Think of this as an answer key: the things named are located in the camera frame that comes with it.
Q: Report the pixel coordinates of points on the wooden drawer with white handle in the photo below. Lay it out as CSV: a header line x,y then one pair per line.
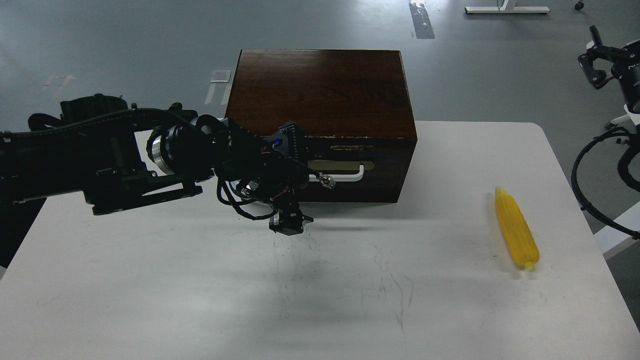
x,y
365,169

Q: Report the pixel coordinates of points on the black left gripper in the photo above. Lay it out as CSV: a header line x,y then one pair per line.
x,y
258,176

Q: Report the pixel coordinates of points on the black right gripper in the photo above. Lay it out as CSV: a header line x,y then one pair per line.
x,y
625,67

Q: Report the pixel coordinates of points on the white desk leg base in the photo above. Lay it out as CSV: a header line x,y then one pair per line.
x,y
507,7

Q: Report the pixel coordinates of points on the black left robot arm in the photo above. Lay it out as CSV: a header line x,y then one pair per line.
x,y
123,157

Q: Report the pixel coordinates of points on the yellow toy corn cob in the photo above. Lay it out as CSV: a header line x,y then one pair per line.
x,y
516,232

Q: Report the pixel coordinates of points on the dark wooden cabinet box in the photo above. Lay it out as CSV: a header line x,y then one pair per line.
x,y
330,93

